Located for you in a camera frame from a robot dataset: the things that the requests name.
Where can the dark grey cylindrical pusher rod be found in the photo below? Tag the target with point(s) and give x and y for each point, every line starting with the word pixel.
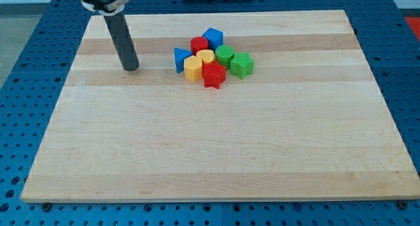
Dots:
pixel 123 43

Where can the blue triangle block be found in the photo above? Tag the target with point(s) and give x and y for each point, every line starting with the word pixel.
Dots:
pixel 180 55

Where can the red star block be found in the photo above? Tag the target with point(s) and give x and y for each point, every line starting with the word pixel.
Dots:
pixel 214 74

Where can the green star block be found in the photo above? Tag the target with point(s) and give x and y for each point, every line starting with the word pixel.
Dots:
pixel 241 65

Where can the red cylinder block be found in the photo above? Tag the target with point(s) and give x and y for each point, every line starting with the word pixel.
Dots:
pixel 198 44

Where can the yellow hexagon block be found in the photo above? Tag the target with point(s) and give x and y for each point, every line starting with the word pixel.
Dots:
pixel 193 68

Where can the yellow heart block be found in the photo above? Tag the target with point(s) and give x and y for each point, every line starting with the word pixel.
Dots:
pixel 207 56

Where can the blue cube block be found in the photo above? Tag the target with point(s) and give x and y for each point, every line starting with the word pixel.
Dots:
pixel 215 38

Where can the green cylinder block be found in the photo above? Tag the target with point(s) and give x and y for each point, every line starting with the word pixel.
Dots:
pixel 224 54

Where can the wooden board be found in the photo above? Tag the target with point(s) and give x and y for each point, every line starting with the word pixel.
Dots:
pixel 309 124

